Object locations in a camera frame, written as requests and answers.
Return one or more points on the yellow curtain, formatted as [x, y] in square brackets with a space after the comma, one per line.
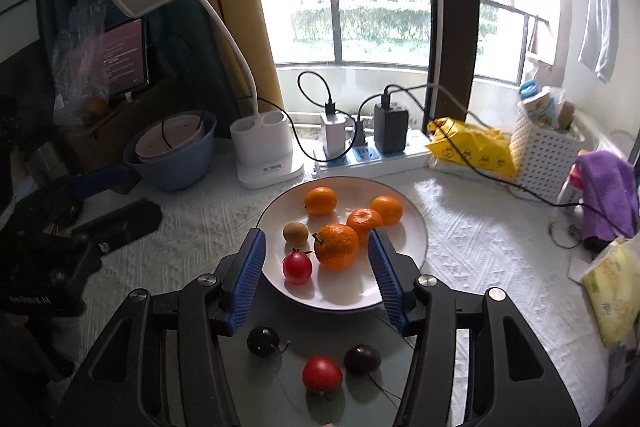
[267, 57]

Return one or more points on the black charger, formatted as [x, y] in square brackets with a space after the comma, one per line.
[391, 127]

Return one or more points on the balcony railing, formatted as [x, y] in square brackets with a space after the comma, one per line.
[335, 22]

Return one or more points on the white power strip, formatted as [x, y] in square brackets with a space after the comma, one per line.
[370, 158]

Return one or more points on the small yellowish round fruit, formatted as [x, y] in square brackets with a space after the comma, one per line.
[295, 232]

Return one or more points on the printed round tub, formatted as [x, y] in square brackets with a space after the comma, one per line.
[545, 108]

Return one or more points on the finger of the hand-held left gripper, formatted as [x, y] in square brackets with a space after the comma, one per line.
[120, 219]
[97, 179]

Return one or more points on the clear plastic bag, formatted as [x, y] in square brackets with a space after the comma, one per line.
[75, 47]

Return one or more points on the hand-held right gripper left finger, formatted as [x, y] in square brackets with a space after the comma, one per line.
[247, 279]

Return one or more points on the yellow plastic bag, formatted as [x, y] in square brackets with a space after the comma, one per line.
[475, 152]

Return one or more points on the white desk lamp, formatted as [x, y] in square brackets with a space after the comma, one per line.
[260, 142]

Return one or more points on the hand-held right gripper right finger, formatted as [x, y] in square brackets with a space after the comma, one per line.
[387, 279]

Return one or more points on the black plug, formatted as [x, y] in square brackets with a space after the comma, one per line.
[360, 133]

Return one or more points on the cardboard box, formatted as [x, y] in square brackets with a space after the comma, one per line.
[75, 142]

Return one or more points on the blue basin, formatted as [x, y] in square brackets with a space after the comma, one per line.
[175, 169]

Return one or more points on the mandarin orange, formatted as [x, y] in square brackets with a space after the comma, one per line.
[386, 209]
[364, 219]
[337, 247]
[320, 200]
[97, 107]

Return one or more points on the white perforated basket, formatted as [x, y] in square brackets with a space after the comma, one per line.
[542, 157]

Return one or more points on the hanging pale garment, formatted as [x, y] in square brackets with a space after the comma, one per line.
[597, 7]

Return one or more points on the tablet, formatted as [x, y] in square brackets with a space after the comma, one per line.
[125, 57]

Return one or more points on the dark plum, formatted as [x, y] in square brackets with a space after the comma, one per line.
[362, 359]
[263, 341]

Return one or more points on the purple cloth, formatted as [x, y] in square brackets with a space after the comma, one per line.
[605, 192]

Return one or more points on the white textured tablecloth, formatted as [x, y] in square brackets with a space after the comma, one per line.
[475, 257]

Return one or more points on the pale pink bowl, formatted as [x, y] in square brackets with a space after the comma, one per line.
[167, 137]

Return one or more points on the dark door frame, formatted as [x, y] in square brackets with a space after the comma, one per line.
[452, 7]

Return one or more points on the grey round mat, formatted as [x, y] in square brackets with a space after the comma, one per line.
[285, 389]

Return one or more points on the white plate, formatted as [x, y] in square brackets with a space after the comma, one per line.
[415, 232]

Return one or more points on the blue capped bottle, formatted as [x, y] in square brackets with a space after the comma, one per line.
[530, 89]

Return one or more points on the red cherry tomato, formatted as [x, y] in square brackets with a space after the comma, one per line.
[297, 267]
[322, 373]

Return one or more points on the yellow tissue pack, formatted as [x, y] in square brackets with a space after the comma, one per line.
[615, 287]

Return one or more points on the white charger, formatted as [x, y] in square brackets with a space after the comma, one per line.
[334, 136]

